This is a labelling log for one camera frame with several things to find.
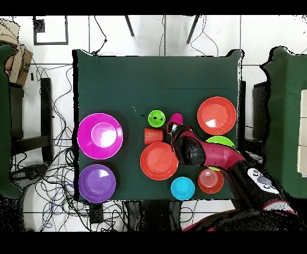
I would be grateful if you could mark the crimson red cup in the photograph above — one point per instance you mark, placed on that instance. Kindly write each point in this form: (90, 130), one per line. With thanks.
(177, 118)

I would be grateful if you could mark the green cup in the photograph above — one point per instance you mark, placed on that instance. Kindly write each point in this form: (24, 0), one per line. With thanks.
(158, 122)

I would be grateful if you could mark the orange cup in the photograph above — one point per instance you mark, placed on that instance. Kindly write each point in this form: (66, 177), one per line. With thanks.
(153, 136)

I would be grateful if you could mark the wide orange bowl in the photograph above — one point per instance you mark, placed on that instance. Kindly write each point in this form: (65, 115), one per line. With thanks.
(217, 112)
(157, 161)

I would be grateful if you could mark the purple bowl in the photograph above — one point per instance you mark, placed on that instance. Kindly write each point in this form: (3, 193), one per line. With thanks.
(97, 184)

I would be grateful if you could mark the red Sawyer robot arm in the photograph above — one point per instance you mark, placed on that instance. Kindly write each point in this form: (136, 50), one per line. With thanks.
(215, 155)

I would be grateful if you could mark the green bowl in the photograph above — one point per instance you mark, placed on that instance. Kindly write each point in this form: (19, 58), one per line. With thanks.
(220, 141)

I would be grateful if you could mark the dark green tablecloth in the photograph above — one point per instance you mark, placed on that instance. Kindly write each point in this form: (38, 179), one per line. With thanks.
(153, 83)

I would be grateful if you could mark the small blue bowl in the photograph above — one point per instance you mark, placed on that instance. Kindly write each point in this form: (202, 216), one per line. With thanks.
(182, 189)

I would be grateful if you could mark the small deep orange bowl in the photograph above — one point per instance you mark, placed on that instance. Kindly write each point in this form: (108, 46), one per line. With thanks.
(211, 182)

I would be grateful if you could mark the large pink bowl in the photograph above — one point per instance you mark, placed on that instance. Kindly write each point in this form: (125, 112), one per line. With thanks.
(86, 143)

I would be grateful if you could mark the green cloth side table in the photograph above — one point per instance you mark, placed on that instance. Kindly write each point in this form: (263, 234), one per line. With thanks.
(4, 119)
(287, 107)

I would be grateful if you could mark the black power box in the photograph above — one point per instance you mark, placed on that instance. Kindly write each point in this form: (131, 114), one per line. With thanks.
(96, 213)

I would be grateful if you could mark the white boxes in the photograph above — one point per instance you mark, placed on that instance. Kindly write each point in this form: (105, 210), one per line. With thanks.
(303, 134)

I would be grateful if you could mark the cardboard box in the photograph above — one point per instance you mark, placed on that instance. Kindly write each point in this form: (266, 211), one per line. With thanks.
(20, 64)

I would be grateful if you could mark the black stand frame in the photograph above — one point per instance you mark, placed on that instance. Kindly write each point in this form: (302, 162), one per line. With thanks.
(46, 107)
(260, 107)

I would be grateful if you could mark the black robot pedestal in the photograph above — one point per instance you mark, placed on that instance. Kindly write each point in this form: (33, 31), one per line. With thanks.
(153, 215)

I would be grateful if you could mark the black camera tripod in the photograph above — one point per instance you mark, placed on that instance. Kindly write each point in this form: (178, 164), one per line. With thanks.
(130, 28)

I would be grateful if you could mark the grey pedestal leg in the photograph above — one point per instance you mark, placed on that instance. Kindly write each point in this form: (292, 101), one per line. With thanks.
(28, 173)

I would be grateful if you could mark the black square floor frame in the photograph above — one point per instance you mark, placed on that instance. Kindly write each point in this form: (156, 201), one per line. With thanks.
(39, 25)

